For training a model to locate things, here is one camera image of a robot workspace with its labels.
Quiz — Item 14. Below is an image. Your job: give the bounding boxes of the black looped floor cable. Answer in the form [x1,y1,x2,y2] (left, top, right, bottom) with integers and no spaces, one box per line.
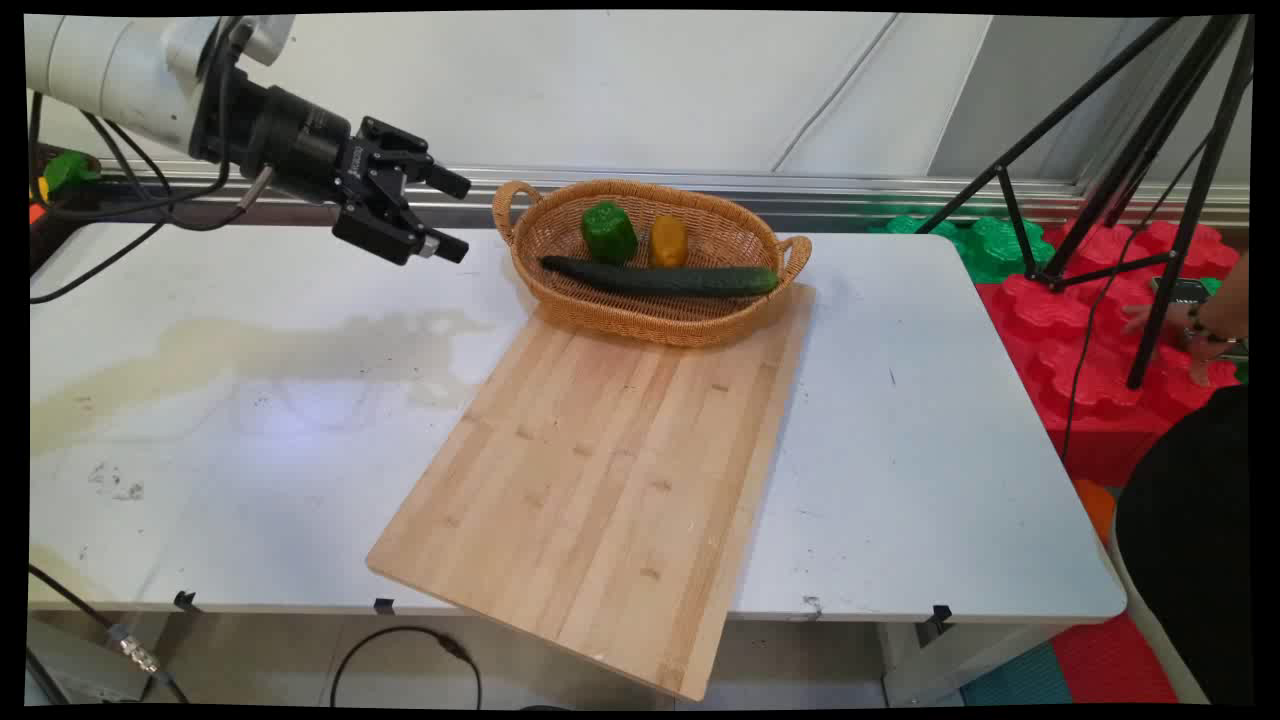
[330,626,483,709]

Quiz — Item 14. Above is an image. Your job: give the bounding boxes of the dark green cucumber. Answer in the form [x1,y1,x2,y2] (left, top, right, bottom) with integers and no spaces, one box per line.
[540,256,781,298]

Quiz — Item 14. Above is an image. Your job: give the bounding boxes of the black tripod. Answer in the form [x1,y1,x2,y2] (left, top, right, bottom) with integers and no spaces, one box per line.
[915,15,1256,391]

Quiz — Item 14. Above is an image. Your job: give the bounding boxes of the green bell pepper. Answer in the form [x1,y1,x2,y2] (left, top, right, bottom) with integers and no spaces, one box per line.
[581,201,639,266]

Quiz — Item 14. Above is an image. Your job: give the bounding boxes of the cable with metal connector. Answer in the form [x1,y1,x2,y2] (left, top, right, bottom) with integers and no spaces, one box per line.
[28,565,191,704]

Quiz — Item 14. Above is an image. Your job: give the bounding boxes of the yellow bell pepper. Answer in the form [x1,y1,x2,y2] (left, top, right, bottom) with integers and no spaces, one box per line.
[648,214,690,269]

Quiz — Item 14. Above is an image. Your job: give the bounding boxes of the teal floor mat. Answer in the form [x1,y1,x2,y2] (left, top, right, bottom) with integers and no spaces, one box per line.
[960,640,1076,706]

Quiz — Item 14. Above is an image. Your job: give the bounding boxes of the green plastic object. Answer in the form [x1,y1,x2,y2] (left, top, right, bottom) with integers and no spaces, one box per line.
[42,150,101,196]

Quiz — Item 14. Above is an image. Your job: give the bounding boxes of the red floor mat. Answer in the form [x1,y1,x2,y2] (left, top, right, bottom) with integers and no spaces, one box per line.
[1050,610,1181,706]

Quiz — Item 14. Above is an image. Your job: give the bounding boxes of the person's hand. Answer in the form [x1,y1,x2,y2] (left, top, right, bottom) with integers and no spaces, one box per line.
[1120,300,1216,387]

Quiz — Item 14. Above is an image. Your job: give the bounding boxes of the red foam blocks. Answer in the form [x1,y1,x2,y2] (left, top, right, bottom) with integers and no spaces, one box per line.
[975,220,1246,491]

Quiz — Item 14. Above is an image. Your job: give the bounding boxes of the person's forearm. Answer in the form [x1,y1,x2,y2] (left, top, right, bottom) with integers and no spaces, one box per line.
[1198,252,1251,343]

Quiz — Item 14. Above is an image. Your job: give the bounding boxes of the orange foam block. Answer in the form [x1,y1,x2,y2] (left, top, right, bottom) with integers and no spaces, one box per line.
[1075,478,1116,546]

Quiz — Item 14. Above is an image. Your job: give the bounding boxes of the green foam blocks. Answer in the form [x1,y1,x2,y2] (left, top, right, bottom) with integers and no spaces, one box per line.
[868,213,1056,286]

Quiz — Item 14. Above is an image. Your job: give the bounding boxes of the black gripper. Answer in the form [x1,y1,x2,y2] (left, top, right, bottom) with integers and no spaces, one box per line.
[215,85,472,267]

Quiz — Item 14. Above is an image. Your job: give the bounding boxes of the wooden cutting board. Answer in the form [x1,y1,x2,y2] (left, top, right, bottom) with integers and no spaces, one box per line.
[366,283,816,702]

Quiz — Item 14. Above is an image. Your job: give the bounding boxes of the white table leg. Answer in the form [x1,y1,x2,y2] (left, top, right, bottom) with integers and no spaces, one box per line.
[880,620,1051,706]

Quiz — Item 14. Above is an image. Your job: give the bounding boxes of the aluminium wall rail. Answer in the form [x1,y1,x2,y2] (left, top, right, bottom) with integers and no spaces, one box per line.
[100,160,1251,229]

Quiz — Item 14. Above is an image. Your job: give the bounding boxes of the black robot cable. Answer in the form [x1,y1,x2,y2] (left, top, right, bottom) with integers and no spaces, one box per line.
[30,90,276,304]

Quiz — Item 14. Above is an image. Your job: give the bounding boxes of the person's black trousers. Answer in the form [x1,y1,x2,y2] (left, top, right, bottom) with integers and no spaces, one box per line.
[1115,385,1253,706]

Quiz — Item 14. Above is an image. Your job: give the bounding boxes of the woven wicker basket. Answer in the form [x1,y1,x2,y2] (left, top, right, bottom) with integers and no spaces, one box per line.
[492,179,813,348]

